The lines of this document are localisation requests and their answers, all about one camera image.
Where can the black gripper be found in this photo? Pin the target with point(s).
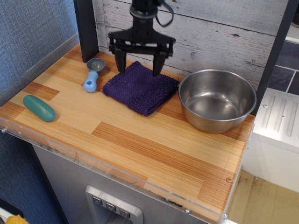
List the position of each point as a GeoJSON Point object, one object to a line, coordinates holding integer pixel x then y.
{"type": "Point", "coordinates": [141, 38]}

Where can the purple towel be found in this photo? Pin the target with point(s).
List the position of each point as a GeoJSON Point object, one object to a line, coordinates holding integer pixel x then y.
{"type": "Point", "coordinates": [139, 90]}

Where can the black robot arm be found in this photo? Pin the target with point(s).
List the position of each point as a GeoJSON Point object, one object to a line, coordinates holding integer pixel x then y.
{"type": "Point", "coordinates": [147, 9]}

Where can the blue grey toy scoop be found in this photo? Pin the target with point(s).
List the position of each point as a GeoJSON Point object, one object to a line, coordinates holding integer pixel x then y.
{"type": "Point", "coordinates": [95, 66]}

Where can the stainless steel bowl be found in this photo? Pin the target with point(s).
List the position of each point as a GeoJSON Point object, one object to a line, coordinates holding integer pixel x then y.
{"type": "Point", "coordinates": [216, 101]}

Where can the green oval toy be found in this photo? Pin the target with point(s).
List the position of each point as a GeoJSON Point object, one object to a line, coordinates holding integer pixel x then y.
{"type": "Point", "coordinates": [39, 108]}

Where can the silver dispenser button panel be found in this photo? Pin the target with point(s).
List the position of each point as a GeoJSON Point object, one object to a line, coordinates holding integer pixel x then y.
{"type": "Point", "coordinates": [108, 209]}

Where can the clear acrylic edge guard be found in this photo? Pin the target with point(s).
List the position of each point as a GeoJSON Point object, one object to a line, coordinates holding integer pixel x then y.
{"type": "Point", "coordinates": [173, 172]}

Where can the white ribbed side cabinet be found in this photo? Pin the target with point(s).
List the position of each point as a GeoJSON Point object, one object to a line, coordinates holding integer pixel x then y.
{"type": "Point", "coordinates": [273, 146]}

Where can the yellow object at corner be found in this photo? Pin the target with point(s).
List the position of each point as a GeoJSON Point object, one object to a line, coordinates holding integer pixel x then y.
{"type": "Point", "coordinates": [16, 220]}

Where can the dark left vertical post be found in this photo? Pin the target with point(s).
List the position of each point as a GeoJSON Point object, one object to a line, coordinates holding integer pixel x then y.
{"type": "Point", "coordinates": [86, 28]}

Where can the dark vertical post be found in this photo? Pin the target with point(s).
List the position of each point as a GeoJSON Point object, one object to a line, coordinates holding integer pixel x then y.
{"type": "Point", "coordinates": [86, 28]}
{"type": "Point", "coordinates": [276, 48]}

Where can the dark right vertical post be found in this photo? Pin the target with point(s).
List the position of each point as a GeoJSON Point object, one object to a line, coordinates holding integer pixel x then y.
{"type": "Point", "coordinates": [276, 48]}

